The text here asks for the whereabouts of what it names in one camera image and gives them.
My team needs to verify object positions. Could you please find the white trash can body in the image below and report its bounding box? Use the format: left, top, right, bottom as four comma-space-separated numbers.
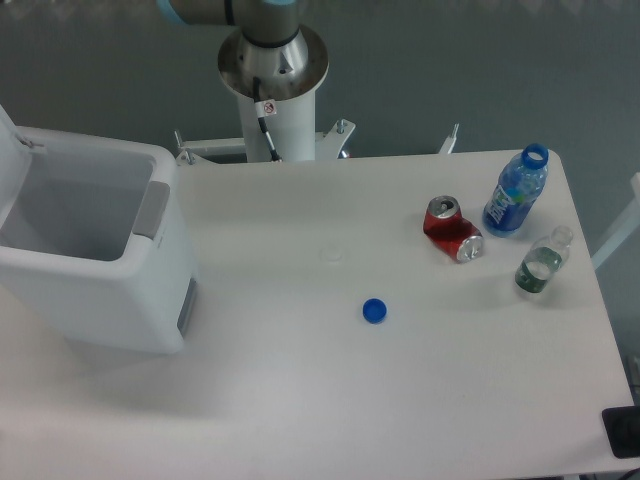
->
1, 128, 198, 354

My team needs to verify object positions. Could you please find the white trash can lid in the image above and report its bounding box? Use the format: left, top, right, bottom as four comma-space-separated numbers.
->
1, 107, 33, 224

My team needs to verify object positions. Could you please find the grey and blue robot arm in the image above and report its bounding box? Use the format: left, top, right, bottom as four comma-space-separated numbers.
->
156, 1, 329, 101

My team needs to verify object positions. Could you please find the white bottle cap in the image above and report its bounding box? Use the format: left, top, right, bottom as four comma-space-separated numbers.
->
320, 244, 344, 263

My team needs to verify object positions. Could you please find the blue bottle cap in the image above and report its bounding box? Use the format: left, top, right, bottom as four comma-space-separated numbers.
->
362, 298, 388, 325

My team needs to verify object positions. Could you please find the crushed red soda can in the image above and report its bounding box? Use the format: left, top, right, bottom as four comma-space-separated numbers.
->
423, 195, 484, 263

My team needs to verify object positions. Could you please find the blue plastic drink bottle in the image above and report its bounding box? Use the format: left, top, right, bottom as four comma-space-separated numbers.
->
482, 143, 549, 237

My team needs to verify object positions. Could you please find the clear bottle with green label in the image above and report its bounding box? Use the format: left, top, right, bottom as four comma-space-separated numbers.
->
514, 225, 573, 294

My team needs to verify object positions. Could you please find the black device at table edge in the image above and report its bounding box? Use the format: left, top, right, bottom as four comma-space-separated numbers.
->
601, 406, 639, 459

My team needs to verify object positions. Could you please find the white metal base frame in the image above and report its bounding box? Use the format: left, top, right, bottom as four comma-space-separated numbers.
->
172, 117, 461, 166

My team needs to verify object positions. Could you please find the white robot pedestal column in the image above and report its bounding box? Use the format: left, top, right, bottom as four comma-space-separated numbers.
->
236, 92, 316, 163

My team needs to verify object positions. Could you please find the black cable on pedestal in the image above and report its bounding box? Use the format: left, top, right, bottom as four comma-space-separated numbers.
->
252, 74, 284, 163

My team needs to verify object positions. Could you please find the white post at right edge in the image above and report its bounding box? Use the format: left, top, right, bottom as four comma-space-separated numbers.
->
591, 173, 639, 270

